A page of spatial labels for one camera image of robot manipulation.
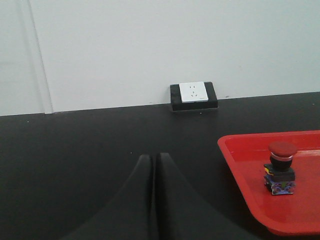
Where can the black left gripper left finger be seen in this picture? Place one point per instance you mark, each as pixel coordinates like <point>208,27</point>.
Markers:
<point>127,215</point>

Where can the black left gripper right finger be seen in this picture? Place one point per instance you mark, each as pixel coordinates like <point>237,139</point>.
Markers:
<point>182,214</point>

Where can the red mushroom push button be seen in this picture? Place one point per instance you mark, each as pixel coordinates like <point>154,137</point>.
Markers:
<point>280,177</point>

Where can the white wall socket black box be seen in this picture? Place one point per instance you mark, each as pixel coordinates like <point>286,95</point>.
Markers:
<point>193,96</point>

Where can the red plastic tray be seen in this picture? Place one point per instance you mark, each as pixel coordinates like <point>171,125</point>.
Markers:
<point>285,215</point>

